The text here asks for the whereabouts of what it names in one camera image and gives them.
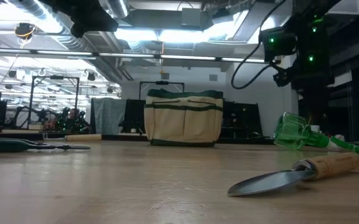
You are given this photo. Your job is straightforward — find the person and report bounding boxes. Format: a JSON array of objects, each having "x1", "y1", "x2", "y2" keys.
[{"x1": 65, "y1": 108, "x2": 82, "y2": 131}]

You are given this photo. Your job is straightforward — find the silver ventilation duct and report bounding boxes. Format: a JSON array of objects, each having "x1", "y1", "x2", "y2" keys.
[{"x1": 98, "y1": 0, "x2": 130, "y2": 19}]

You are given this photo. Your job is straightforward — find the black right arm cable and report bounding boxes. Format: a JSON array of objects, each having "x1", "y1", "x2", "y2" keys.
[{"x1": 230, "y1": 0, "x2": 287, "y2": 90}]

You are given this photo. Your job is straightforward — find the grey cloth cover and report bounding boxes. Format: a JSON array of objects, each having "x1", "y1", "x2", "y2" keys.
[{"x1": 90, "y1": 98, "x2": 127, "y2": 135}]

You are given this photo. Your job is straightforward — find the green plastic spray bottle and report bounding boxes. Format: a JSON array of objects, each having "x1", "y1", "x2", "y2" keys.
[{"x1": 273, "y1": 111, "x2": 359, "y2": 155}]

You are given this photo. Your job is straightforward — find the black metal frame stand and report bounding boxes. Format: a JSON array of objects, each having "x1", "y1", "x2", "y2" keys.
[
  {"x1": 28, "y1": 75, "x2": 80, "y2": 130},
  {"x1": 139, "y1": 80, "x2": 185, "y2": 100}
]

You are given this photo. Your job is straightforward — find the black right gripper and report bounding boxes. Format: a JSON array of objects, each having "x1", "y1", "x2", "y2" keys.
[{"x1": 291, "y1": 58, "x2": 335, "y2": 93}]

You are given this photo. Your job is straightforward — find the black cabinet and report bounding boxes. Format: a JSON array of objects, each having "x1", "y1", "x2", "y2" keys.
[{"x1": 222, "y1": 100, "x2": 264, "y2": 139}]

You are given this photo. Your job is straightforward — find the long ceiling light bar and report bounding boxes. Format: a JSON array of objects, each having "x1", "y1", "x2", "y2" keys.
[{"x1": 0, "y1": 48, "x2": 266, "y2": 63}]

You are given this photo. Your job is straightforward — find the wooden handled metal trowel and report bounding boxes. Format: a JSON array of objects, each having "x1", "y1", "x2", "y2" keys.
[{"x1": 227, "y1": 152, "x2": 359, "y2": 197}]

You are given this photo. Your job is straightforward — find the green pruning shears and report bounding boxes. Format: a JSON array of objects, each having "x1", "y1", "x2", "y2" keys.
[{"x1": 0, "y1": 138, "x2": 91, "y2": 153}]

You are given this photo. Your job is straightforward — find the beige green gardening bag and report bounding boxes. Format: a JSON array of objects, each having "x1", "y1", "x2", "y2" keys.
[{"x1": 144, "y1": 88, "x2": 224, "y2": 147}]

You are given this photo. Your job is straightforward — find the background robot green lights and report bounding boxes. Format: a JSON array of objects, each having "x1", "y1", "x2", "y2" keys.
[{"x1": 44, "y1": 107, "x2": 90, "y2": 133}]

